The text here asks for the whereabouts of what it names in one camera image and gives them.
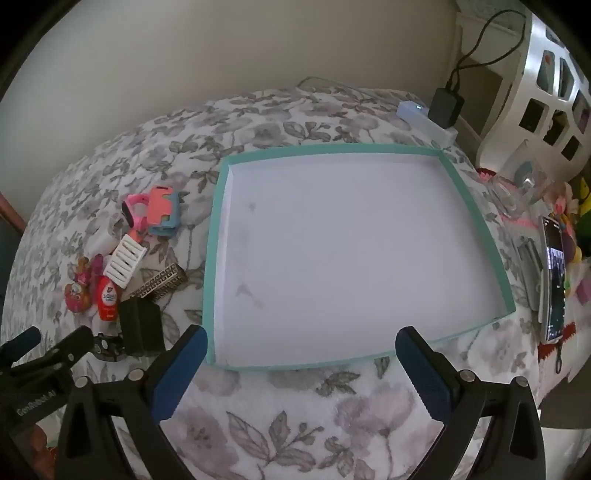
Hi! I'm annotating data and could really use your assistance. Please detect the clear glass dish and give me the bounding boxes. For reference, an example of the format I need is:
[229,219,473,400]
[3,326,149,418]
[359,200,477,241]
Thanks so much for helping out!
[489,178,532,217]

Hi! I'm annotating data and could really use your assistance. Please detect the white plug charger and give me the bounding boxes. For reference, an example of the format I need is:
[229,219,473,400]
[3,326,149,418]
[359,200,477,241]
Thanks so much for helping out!
[90,233,123,257]

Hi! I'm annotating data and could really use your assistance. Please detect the clear round container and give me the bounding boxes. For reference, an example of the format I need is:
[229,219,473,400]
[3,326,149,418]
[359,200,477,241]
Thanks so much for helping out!
[512,157,550,204]

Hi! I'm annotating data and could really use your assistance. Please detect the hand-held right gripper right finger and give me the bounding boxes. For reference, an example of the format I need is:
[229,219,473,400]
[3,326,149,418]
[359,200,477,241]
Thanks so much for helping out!
[394,326,541,480]

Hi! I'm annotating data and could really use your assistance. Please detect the smartphone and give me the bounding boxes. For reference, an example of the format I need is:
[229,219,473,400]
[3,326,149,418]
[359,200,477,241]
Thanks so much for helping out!
[539,215,570,343]

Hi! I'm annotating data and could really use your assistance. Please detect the pink kids smartwatch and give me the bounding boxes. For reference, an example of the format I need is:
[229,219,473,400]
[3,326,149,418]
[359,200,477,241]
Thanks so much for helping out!
[122,194,151,236]

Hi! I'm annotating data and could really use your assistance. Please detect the red squeeze bottle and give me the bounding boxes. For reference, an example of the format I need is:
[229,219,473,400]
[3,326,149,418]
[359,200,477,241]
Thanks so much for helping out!
[95,273,123,322]

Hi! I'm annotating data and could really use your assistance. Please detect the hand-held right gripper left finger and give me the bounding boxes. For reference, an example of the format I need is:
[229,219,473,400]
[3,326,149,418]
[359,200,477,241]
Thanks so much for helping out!
[54,324,208,480]

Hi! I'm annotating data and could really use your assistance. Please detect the orange duck toy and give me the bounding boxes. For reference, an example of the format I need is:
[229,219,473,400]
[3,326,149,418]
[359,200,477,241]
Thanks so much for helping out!
[65,256,95,315]

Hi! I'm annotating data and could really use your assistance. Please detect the teal cabinet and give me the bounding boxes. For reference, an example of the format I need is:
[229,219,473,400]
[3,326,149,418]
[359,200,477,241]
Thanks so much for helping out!
[0,217,21,287]

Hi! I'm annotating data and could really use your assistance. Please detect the pink and blue toy knife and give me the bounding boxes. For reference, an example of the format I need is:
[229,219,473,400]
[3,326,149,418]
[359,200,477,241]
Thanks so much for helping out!
[145,186,180,237]

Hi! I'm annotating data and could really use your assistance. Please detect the white power strip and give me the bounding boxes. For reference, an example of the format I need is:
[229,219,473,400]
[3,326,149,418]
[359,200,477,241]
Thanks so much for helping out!
[397,100,458,147]

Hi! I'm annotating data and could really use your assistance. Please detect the white plastic hair clip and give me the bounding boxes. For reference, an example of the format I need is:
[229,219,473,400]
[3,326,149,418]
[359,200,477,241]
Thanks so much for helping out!
[104,234,147,288]

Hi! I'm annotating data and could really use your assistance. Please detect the white cutout shelf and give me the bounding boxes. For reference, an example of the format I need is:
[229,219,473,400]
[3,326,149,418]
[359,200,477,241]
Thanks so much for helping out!
[475,9,591,185]

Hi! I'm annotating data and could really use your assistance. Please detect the grey floral blanket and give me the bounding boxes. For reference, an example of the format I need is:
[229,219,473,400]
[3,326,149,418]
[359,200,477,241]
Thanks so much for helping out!
[4,85,573,480]

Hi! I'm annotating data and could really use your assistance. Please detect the black plug charger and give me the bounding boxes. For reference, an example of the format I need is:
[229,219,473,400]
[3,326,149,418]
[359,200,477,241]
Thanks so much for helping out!
[119,295,164,357]

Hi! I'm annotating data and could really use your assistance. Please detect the black power cable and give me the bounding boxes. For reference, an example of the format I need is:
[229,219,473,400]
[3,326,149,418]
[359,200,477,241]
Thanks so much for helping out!
[445,9,529,93]

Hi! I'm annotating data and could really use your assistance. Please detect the gold metal clip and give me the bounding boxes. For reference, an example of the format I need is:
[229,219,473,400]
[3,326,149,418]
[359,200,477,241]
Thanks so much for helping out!
[127,263,188,301]

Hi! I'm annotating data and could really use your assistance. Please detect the teal shallow box tray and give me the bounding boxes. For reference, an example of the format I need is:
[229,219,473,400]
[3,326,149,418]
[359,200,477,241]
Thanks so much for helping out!
[203,143,515,371]

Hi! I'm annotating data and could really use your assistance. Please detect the wooden furniture frame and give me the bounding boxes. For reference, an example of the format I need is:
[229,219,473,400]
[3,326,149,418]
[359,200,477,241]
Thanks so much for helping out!
[0,189,28,241]

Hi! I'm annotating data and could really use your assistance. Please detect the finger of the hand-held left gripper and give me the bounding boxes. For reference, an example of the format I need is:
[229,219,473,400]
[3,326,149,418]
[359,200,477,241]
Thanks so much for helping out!
[0,327,42,367]
[25,325,95,371]

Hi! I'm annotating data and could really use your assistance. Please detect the thin white cable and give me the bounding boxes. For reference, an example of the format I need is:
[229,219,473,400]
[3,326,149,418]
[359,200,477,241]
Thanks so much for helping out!
[295,75,352,89]

